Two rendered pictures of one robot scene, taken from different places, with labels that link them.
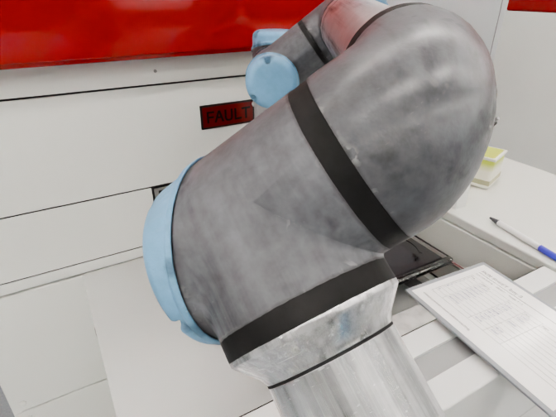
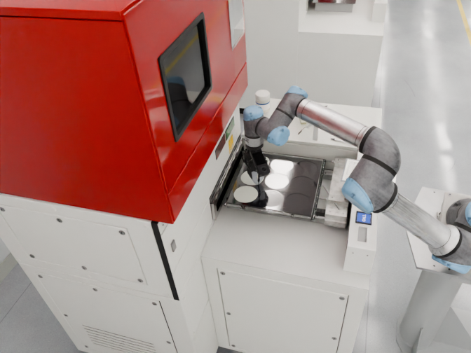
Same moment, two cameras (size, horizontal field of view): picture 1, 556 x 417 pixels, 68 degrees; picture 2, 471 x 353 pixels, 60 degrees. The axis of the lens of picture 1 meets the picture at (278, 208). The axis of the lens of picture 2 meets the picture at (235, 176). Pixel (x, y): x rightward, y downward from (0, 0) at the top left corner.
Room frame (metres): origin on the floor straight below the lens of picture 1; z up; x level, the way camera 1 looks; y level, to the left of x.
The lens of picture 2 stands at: (-0.18, 0.91, 2.07)
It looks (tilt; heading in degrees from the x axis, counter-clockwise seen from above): 41 degrees down; 319
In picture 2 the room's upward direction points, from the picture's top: 5 degrees counter-clockwise
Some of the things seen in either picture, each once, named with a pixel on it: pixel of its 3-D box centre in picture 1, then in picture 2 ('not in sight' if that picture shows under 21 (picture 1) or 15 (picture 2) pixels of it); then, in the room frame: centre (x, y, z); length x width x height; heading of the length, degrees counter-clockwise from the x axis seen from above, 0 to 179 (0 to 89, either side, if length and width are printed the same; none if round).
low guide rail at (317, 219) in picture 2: not in sight; (284, 213); (0.57, 0.01, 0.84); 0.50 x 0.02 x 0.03; 30
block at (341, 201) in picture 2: not in sight; (338, 200); (0.42, -0.14, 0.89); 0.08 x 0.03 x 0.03; 30
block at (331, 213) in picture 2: not in sight; (336, 214); (0.38, -0.07, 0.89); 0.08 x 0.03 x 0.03; 30
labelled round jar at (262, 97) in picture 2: not in sight; (262, 101); (1.04, -0.36, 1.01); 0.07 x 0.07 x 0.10
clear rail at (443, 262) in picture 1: (371, 292); (319, 187); (0.52, -0.15, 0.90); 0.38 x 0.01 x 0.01; 120
